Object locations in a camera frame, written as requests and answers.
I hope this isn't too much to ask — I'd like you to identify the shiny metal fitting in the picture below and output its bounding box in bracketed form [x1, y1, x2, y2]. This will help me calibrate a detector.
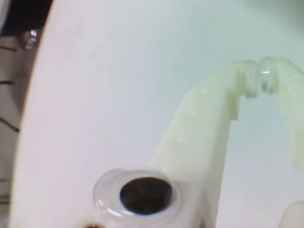
[22, 28, 38, 50]

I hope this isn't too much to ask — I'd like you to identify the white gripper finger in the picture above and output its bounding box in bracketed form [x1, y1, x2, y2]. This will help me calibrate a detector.
[149, 59, 259, 228]
[259, 56, 304, 172]

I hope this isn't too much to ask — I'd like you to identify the googly eye sticker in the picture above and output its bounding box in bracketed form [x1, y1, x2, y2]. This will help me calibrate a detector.
[93, 167, 181, 226]

